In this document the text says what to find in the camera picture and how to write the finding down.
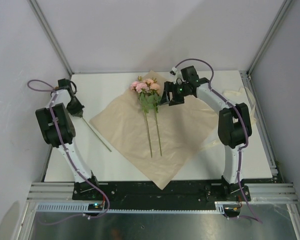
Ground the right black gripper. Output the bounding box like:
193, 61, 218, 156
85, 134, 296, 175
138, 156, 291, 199
159, 82, 189, 107

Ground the white fake flower stem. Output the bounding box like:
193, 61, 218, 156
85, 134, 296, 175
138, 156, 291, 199
81, 117, 112, 153

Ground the pink fake flower stem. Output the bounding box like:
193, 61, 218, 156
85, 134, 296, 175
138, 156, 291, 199
130, 76, 163, 157

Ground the orange beige wrapping paper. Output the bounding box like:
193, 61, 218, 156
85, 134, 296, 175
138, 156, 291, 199
89, 73, 224, 189

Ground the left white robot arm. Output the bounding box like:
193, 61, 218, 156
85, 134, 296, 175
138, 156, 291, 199
35, 78, 101, 200

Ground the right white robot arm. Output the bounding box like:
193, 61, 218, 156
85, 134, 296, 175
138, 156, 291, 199
160, 66, 252, 201

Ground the cream ribbon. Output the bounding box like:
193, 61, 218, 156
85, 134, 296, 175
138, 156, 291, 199
200, 86, 257, 151

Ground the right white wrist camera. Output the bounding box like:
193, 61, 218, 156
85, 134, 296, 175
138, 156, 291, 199
169, 66, 183, 84

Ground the aluminium frame profile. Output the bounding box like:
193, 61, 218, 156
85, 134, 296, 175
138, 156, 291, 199
27, 182, 74, 202

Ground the grey cable duct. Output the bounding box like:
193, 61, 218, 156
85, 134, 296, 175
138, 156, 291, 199
36, 201, 227, 216

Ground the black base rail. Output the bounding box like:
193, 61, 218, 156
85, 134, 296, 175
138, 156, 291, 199
76, 179, 251, 211

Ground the left aluminium corner post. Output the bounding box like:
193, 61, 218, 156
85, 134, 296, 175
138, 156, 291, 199
27, 0, 74, 77

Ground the aluminium corner post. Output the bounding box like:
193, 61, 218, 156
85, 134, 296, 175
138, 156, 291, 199
27, 0, 74, 77
246, 0, 295, 76

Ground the right aluminium corner post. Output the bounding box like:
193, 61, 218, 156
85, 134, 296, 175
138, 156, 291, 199
246, 0, 295, 76

